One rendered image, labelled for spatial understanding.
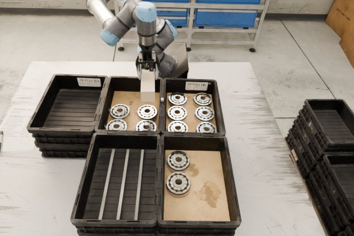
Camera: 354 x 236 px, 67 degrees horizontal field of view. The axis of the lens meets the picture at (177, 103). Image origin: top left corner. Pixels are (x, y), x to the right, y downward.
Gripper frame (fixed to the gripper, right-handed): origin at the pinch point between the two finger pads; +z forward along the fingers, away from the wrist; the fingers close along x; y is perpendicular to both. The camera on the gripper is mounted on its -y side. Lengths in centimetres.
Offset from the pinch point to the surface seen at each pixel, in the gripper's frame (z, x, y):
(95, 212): 26, -20, 52
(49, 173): 39, -48, 26
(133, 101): 25.8, -8.6, -9.7
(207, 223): 16, 21, 61
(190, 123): 25.8, 21.8, 6.7
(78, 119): 26.0, -35.8, 2.6
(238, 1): 46, 98, -188
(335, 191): 68, 112, 27
